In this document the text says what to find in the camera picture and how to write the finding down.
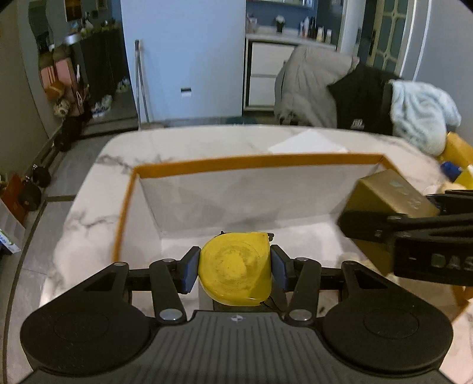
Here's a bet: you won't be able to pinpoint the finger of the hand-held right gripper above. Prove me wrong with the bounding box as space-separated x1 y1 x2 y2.
425 189 473 215
338 210 473 247

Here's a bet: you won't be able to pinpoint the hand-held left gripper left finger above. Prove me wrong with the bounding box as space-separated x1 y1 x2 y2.
74 247 202 325

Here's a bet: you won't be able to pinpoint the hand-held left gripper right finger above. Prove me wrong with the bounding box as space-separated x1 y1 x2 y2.
270 244 398 325

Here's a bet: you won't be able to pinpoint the gold rectangular box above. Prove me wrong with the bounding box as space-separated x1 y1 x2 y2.
338 169 440 276

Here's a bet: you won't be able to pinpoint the yellow tape measure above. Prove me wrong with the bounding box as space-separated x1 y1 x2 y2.
197 231 275 307

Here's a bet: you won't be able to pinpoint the orange-rimmed cardboard box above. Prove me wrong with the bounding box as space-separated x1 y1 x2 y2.
113 152 470 322

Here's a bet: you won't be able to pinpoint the blue toy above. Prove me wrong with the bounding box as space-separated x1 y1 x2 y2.
440 161 462 178

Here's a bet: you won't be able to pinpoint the yellow carton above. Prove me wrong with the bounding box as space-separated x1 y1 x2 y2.
436 131 473 174

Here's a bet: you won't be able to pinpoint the light blue fleece blanket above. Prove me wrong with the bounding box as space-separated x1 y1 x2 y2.
390 79 462 156

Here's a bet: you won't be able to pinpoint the white paper sheet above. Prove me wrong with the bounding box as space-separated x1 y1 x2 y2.
269 129 350 154

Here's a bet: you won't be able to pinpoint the black jacket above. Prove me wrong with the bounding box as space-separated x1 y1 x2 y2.
327 64 403 135

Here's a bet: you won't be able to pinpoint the grey puffer jacket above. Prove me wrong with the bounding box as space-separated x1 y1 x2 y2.
274 46 361 126

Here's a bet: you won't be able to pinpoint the glass panel door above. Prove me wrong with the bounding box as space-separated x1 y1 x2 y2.
370 0 414 78

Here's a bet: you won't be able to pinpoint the white printed box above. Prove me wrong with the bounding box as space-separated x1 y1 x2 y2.
0 207 25 255

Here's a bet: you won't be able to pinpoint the pair of white sneakers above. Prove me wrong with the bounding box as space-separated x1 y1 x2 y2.
90 95 113 119

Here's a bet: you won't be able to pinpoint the white cabinet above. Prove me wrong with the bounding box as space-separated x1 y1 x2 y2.
244 35 337 110

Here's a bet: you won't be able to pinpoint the red-brown box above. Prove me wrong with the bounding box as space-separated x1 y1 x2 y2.
0 173 27 222

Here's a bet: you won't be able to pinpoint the group of bottles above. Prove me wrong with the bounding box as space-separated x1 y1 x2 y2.
299 17 333 42

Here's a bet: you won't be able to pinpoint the basketball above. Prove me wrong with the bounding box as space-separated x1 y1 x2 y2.
46 79 66 100

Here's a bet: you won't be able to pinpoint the black sideboard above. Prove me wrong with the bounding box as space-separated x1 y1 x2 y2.
70 27 128 108

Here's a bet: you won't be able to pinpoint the pink bags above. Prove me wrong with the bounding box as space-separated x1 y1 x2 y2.
39 59 74 90

